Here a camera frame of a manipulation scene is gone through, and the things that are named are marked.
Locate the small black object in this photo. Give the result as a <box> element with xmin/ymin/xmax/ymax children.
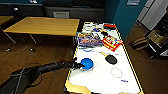
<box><xmin>104</xmin><ymin>54</ymin><xmax>118</xmax><ymax>66</ymax></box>

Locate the small blue bowl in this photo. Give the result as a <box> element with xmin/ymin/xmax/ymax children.
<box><xmin>80</xmin><ymin>57</ymin><xmax>95</xmax><ymax>71</ymax></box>

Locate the yellow wall sign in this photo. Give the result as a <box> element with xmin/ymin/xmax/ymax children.
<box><xmin>126</xmin><ymin>0</ymin><xmax>141</xmax><ymax>7</ymax></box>

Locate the dark sofa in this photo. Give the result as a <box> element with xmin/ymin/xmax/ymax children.
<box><xmin>43</xmin><ymin>0</ymin><xmax>106</xmax><ymax>23</ymax></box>

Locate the long wooden table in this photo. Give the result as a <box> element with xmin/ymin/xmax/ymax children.
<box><xmin>3</xmin><ymin>16</ymin><xmax>81</xmax><ymax>53</ymax></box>

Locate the red black flat box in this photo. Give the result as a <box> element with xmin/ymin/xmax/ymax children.
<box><xmin>103</xmin><ymin>23</ymin><xmax>117</xmax><ymax>29</ymax></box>

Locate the light wood gaming table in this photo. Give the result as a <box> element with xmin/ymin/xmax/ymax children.
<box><xmin>64</xmin><ymin>21</ymin><xmax>145</xmax><ymax>94</ymax></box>

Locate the white bowl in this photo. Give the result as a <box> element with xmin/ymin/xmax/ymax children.
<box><xmin>83</xmin><ymin>22</ymin><xmax>100</xmax><ymax>32</ymax></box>

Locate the brown backpack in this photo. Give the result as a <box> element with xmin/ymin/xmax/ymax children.
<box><xmin>129</xmin><ymin>37</ymin><xmax>149</xmax><ymax>51</ymax></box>

